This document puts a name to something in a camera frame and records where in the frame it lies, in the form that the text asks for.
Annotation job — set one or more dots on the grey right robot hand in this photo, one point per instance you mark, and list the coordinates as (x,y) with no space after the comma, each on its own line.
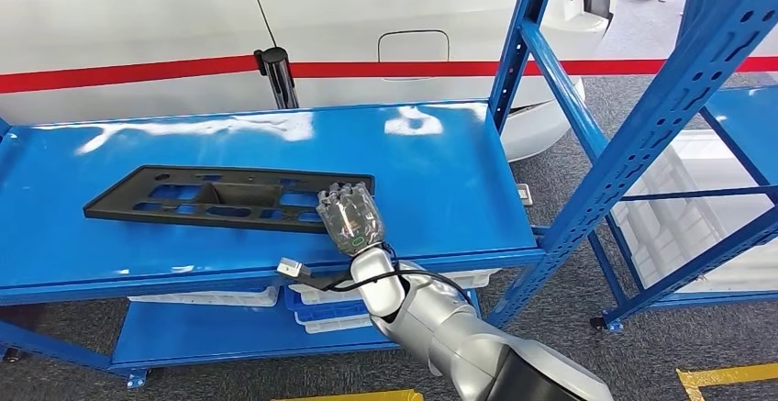
(352,222)

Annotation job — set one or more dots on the white car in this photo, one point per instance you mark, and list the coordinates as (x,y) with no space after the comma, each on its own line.
(152,21)

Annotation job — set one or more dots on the blue plastic crate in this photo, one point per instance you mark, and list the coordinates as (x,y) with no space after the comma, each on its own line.
(322,312)

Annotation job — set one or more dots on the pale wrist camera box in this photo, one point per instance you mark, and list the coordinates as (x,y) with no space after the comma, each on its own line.
(292,267)

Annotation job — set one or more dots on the small white floor plate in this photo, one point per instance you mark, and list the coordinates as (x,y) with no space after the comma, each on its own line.
(525,194)

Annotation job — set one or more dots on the yellow floor tape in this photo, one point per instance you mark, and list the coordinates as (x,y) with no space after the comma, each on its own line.
(364,396)
(729,376)

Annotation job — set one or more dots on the black rack caster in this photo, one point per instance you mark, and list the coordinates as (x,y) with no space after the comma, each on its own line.
(599,324)
(11,356)

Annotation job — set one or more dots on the long black plastic part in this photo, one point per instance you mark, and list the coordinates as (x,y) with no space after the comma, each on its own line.
(118,202)

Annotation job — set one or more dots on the red barrier belt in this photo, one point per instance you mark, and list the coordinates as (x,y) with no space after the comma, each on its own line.
(425,69)
(121,74)

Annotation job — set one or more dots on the blue metal shelf rack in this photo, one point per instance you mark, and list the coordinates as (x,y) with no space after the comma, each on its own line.
(747,124)
(425,191)

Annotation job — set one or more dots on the black stanchion post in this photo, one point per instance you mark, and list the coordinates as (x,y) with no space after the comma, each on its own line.
(279,82)

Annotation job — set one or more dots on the large white ribbed crate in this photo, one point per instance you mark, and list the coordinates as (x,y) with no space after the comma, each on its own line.
(681,228)

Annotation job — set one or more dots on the white plastic crate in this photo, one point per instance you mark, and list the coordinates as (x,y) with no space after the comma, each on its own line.
(474,279)
(200,297)
(334,325)

